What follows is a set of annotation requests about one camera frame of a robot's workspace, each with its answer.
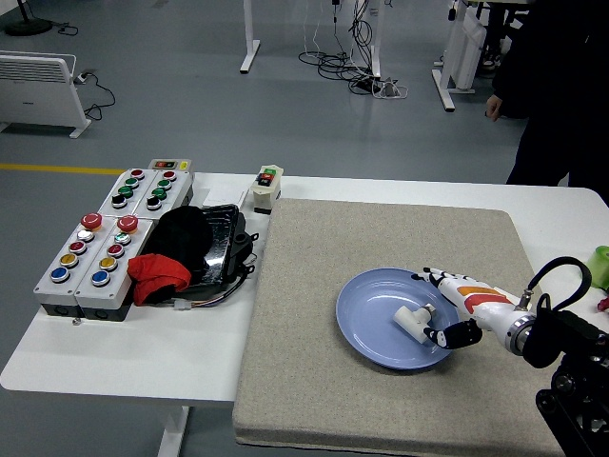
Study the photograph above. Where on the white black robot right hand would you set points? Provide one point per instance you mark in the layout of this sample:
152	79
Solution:
480	295

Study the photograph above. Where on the white panel heater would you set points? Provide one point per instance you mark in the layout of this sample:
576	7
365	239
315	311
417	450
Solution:
33	95

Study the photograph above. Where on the person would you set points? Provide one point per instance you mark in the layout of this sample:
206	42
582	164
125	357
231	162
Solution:
556	95

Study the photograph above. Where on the grey-brown mat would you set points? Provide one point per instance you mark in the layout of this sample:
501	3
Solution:
309	333

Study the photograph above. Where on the white paper card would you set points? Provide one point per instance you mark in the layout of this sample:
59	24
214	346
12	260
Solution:
223	195

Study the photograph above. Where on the white desk leg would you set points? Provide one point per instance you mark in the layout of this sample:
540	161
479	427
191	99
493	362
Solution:
376	43
248	38

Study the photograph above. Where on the red cloth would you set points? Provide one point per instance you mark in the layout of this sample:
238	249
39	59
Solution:
152	271

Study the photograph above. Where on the black white shoe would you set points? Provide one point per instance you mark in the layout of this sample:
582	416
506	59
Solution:
491	60

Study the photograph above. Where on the white tee pipe metal thread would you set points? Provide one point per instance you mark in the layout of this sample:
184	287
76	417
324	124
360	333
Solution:
409	318

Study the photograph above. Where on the small red object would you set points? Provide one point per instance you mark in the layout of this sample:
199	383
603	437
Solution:
604	304

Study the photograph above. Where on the black cloth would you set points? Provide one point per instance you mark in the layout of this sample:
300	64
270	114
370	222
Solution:
183	235

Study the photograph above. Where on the blue plate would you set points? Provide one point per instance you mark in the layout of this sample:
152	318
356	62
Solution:
371	304

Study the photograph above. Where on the black device housing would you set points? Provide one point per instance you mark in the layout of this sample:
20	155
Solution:
240	252

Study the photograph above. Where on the white desk frame with panel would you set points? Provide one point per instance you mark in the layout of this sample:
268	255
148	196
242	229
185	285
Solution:
464	52

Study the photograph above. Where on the small grey switch yellow label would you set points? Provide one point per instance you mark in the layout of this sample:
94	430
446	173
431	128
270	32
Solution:
170	164

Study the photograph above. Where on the green cup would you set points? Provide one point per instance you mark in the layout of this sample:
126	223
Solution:
600	266

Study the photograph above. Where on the grey box with mushroom button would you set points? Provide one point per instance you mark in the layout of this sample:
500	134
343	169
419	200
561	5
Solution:
57	290
119	281

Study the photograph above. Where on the white table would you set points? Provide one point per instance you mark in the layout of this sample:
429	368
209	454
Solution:
143	352

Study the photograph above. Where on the white switch box green red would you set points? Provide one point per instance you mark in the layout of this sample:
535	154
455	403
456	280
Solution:
266	192

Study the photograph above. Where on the person's hand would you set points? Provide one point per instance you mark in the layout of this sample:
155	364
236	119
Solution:
494	107

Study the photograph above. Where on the black plastic tray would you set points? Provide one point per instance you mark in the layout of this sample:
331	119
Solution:
221	238

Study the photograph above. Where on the black stand base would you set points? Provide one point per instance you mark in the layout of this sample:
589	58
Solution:
26	26

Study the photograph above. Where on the grey box red green buttons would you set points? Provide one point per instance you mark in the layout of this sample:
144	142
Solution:
178	190
114	190

